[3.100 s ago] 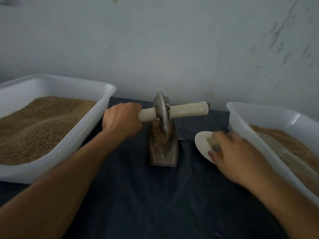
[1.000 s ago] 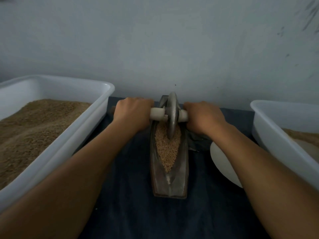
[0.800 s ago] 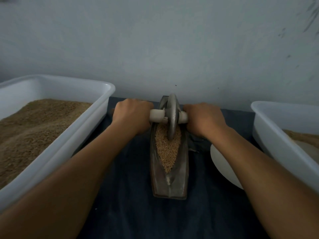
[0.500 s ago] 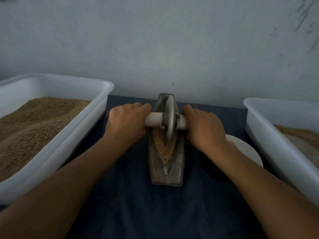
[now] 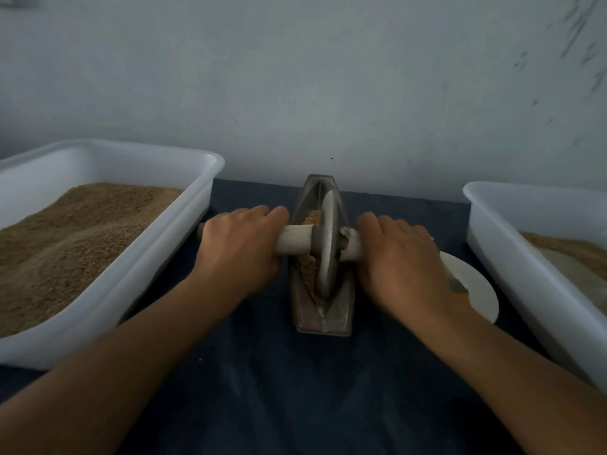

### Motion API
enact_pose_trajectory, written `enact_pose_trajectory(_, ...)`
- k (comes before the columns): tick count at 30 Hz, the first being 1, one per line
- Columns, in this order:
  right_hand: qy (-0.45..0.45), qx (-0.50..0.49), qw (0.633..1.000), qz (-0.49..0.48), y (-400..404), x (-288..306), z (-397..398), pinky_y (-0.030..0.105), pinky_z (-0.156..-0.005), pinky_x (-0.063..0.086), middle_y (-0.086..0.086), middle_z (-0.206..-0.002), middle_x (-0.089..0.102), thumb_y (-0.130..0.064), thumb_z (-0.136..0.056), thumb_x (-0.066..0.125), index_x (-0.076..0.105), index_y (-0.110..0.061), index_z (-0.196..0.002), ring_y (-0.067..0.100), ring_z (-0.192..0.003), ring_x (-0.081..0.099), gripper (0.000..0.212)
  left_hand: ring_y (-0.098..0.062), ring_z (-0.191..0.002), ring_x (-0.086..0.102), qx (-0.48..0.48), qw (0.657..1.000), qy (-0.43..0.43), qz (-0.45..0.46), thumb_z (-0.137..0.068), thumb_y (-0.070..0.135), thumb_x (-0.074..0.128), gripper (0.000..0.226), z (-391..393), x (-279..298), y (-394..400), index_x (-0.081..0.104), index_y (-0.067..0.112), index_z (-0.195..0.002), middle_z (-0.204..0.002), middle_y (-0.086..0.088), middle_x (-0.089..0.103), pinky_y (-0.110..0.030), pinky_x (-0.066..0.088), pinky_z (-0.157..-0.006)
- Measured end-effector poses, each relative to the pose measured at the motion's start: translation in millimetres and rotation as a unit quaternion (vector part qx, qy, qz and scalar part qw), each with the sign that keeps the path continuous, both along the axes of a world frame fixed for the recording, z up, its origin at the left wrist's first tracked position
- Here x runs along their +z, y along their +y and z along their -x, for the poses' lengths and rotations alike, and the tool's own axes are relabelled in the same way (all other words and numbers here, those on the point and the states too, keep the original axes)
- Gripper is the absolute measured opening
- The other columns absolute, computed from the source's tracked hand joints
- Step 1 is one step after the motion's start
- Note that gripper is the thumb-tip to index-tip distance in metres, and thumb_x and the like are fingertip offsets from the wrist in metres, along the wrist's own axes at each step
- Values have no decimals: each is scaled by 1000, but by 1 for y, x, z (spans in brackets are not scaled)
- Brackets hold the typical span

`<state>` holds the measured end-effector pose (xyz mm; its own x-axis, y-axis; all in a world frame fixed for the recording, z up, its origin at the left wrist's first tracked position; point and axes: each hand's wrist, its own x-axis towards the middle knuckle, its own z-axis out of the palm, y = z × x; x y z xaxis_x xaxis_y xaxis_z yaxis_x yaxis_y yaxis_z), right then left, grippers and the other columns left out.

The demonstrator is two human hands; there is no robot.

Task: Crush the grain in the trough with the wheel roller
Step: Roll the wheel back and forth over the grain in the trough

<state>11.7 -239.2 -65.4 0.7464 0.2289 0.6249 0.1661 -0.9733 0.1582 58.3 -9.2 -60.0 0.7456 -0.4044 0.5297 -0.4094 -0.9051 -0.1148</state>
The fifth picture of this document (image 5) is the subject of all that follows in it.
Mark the boat-shaped metal grinding trough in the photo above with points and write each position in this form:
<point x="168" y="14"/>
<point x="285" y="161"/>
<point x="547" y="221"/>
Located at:
<point x="321" y="317"/>

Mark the person's left hand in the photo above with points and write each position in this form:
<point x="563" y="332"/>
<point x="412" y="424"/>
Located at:
<point x="237" y="251"/>

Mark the person's left forearm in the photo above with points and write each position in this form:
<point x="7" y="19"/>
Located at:
<point x="104" y="384"/>

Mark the large brown grain heap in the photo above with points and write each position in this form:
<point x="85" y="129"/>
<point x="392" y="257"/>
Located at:
<point x="66" y="246"/>
<point x="569" y="247"/>

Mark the white round plate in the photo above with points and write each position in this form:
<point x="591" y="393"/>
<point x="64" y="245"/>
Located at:
<point x="479" y="289"/>

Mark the person's right forearm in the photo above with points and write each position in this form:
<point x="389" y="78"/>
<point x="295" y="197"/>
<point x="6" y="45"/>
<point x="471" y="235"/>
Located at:
<point x="512" y="384"/>

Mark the white plastic scoop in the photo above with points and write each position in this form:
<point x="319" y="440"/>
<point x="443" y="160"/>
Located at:
<point x="578" y="279"/>

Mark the dark blue table cloth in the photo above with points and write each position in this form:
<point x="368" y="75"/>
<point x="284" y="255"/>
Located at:
<point x="313" y="393"/>

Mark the person's right hand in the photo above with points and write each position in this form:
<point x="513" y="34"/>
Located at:
<point x="403" y="265"/>

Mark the white plastic tub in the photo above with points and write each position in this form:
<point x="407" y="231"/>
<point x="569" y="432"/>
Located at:
<point x="161" y="246"/>
<point x="531" y="298"/>

